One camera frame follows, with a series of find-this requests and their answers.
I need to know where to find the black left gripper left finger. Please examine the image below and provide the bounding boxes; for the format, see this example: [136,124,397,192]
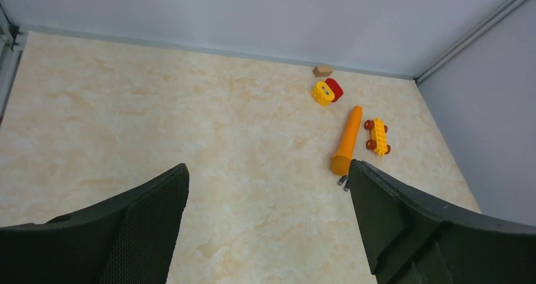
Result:
[1,163,190,283]

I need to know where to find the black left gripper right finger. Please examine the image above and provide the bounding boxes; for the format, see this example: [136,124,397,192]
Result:
[348,160,535,283]

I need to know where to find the yellow toy car red wheels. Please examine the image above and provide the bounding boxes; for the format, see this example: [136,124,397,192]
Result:
[363,118,391,156]

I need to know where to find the orange toy microphone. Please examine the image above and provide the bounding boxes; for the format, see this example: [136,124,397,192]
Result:
[331,106,363,176]

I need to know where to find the red round toy block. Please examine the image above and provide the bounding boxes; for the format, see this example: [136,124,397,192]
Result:
[325,78,344,102]

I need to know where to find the yellow round toy block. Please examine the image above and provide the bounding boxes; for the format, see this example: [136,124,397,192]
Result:
[312,81,335,106]

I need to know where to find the small wooden block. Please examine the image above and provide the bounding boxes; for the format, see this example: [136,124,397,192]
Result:
[312,65,333,77]

